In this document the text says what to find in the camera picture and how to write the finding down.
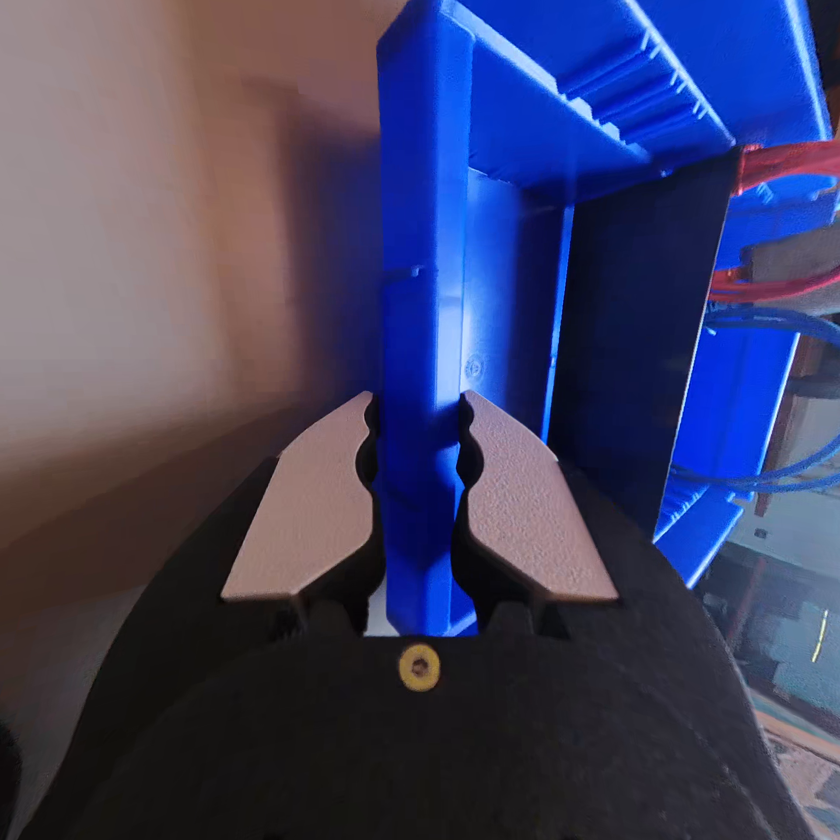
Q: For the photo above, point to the large blue plastic bin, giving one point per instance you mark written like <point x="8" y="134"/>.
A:
<point x="426" y="262"/>

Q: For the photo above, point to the black bin divider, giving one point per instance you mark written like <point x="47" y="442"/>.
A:
<point x="623" y="328"/>

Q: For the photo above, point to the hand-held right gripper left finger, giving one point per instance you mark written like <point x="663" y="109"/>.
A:
<point x="308" y="512"/>

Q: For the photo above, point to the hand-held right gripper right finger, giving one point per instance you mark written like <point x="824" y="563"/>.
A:
<point x="525" y="512"/>

